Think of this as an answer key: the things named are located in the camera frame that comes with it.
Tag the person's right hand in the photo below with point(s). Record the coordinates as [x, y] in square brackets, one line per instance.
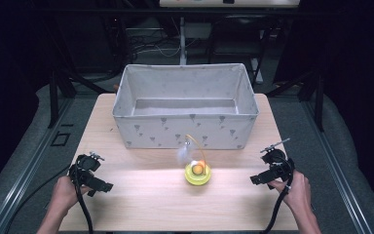
[297, 191]

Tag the black metal stand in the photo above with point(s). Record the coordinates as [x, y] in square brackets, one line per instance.
[318, 97]
[54, 97]

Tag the aluminium floor rail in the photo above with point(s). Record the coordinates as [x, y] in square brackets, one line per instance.
[337, 169]
[22, 175]

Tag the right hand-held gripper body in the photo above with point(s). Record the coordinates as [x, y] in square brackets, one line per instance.
[279, 164]

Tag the yellow cat toy with feather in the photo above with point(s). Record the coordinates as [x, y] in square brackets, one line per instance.
[197, 175]

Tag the white desk leg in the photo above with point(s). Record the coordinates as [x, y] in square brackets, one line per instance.
[182, 42]

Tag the person's left hand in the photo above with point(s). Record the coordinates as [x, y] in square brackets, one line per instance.
[65, 195]

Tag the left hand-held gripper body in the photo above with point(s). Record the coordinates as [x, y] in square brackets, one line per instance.
[85, 169]

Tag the black metal frame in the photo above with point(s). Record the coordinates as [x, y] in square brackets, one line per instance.
[237, 42]

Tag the grey printed fabric storage box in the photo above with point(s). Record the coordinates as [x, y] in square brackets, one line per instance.
[185, 130]

